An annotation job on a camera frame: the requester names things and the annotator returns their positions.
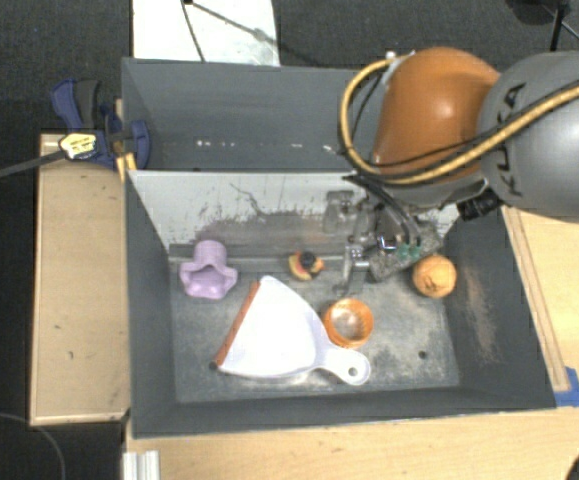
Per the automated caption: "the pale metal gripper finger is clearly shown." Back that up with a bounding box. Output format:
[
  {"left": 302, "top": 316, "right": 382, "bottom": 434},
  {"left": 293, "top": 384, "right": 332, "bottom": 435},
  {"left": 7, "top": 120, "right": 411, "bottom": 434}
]
[
  {"left": 352, "top": 248, "right": 372, "bottom": 290},
  {"left": 335, "top": 247, "right": 356, "bottom": 294}
]

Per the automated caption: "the yellow black red small toy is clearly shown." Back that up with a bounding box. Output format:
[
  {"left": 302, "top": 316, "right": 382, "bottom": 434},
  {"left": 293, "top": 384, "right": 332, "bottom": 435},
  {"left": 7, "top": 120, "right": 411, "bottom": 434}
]
[{"left": 287, "top": 250, "right": 327, "bottom": 283}]

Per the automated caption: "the orange plastic cup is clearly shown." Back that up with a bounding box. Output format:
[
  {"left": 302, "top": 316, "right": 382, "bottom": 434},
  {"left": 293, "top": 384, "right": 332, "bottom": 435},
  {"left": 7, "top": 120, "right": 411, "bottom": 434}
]
[{"left": 321, "top": 297, "right": 376, "bottom": 351}]

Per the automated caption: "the orange ball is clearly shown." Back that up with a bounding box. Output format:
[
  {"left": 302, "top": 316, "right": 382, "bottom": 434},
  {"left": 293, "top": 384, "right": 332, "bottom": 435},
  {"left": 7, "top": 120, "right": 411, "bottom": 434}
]
[{"left": 411, "top": 254, "right": 458, "bottom": 300}]

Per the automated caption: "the white dustpan with orange edge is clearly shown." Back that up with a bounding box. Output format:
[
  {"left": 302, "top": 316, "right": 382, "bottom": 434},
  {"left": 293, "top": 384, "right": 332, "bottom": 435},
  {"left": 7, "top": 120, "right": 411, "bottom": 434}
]
[{"left": 209, "top": 274, "right": 373, "bottom": 387}]

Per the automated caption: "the grey metal bin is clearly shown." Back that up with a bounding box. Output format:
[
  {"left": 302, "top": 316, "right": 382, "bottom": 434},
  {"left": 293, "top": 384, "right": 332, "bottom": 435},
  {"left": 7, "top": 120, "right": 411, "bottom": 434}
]
[{"left": 120, "top": 56, "right": 558, "bottom": 439}]

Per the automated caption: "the lilac plastic toy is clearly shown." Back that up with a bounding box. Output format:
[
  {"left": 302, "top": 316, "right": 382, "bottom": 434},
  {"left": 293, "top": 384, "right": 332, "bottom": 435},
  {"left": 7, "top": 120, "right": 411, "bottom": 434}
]
[{"left": 178, "top": 239, "right": 240, "bottom": 301}]

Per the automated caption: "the pale wood board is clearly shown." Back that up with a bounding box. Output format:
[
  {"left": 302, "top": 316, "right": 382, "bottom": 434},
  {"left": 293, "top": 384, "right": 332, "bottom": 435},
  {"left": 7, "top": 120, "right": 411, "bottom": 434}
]
[{"left": 28, "top": 132, "right": 133, "bottom": 427}]

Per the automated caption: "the black cylinder on white bracket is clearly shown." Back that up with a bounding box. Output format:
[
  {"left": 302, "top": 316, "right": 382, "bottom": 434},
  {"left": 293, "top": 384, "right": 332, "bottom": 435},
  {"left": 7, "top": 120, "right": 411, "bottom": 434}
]
[{"left": 456, "top": 191, "right": 503, "bottom": 222}]

